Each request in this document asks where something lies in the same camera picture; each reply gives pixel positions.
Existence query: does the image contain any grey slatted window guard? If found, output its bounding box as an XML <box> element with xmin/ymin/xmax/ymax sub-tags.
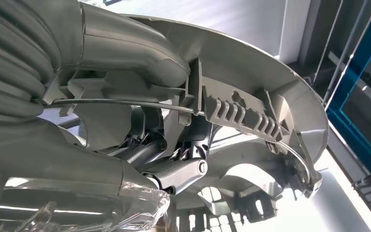
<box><xmin>172</xmin><ymin>204</ymin><xmax>239</xmax><ymax>232</ymax></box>

